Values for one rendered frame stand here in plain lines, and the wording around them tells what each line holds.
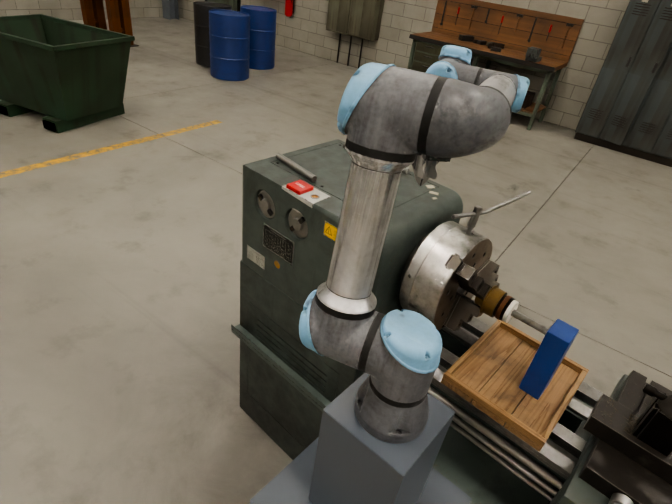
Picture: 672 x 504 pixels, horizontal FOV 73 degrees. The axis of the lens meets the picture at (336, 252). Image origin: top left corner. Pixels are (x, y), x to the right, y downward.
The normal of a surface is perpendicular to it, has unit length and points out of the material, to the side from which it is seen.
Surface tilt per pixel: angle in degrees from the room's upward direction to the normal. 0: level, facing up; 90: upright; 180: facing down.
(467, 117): 68
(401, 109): 74
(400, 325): 8
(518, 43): 90
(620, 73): 90
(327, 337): 80
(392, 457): 0
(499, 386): 0
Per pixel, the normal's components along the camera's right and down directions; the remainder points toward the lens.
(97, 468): 0.12, -0.83
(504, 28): -0.59, 0.39
